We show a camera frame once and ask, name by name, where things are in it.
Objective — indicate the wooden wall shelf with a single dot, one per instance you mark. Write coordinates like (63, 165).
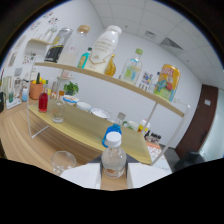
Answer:
(38, 42)

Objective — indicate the black bag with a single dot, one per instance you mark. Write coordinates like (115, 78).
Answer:
(2, 101)

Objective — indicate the orange pen holder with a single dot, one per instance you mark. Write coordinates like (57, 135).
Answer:
(36, 90)

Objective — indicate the small clear bottle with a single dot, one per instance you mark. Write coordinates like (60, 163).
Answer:
(154, 85)

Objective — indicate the two-tier wooden shelf rack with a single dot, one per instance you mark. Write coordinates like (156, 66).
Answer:
(100, 77)

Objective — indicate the white bowl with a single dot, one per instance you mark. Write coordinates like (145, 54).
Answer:
(100, 113)
(84, 106)

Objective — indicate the blue rimmed bowl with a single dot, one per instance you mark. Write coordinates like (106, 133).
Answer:
(70, 100)

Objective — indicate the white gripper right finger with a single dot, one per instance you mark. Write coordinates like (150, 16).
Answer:
(145, 173)

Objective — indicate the clear bottle with green cap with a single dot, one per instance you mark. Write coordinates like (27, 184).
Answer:
(131, 70)

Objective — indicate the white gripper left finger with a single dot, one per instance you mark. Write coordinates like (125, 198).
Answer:
(85, 175)

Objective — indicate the yellow printed can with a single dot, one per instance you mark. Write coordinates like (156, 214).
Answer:
(167, 83)

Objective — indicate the large white milk bottle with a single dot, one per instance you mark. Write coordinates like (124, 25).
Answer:
(101, 50)

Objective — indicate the small dark bottles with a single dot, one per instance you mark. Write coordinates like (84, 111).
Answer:
(153, 136)

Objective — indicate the clear bottle with orange label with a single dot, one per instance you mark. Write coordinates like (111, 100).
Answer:
(114, 160)

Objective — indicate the amber liquid bottle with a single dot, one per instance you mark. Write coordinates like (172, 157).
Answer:
(110, 68)

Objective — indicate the red liquid bottle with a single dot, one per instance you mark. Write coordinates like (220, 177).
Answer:
(43, 101)

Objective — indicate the glass jar with wooden lid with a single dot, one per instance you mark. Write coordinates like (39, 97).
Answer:
(77, 46)

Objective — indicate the white and green mug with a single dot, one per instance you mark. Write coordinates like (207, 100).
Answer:
(131, 125)

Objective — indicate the red and blue box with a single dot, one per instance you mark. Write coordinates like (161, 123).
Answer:
(146, 80)

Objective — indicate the small green potted plant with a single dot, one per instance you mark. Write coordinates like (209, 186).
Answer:
(71, 88)

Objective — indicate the white tray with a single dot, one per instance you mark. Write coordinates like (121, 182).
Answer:
(14, 104)

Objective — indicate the clear bottle with plain label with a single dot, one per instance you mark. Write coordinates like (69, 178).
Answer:
(58, 111)

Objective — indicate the teal liquid bottle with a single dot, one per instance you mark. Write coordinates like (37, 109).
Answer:
(84, 59)

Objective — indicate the clear drinking glass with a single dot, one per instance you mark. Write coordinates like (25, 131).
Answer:
(63, 161)

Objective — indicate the brown door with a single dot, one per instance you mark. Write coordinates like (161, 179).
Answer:
(198, 120)

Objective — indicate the orange patterned book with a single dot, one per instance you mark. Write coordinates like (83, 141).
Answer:
(154, 151)

